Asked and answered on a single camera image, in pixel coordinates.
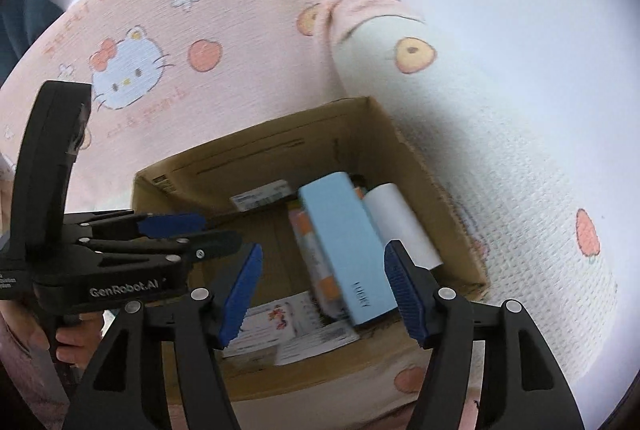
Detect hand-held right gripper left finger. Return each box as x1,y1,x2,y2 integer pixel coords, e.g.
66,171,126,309
62,243,264,430

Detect orange white box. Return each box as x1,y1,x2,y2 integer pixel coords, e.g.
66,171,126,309
289,204,353,318

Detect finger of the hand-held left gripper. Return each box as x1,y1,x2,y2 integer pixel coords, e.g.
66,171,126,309
75,230,244,270
65,210,208,242

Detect pink printed blanket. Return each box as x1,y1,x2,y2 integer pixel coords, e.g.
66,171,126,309
0,0,623,430

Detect white barcode paper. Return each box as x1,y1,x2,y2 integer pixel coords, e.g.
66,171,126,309
276,321,362,367

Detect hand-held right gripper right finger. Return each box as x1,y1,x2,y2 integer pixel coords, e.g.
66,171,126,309
384,239,586,430

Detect white paper roll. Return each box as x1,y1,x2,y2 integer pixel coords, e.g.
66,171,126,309
361,182,445,272

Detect person's left hand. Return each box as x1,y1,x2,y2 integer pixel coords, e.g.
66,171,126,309
22,305,107,367

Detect light blue box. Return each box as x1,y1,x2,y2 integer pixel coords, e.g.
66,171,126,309
298,172,402,330

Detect brown cardboard box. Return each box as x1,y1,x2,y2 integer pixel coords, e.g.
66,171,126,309
131,96,490,403

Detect person's left forearm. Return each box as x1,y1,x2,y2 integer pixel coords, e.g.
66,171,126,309
0,300,63,416

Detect dark teal cloth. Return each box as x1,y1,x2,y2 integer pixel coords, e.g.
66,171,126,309
0,0,68,61

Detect white floral card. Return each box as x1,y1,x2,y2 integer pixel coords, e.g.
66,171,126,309
222,292,323,358

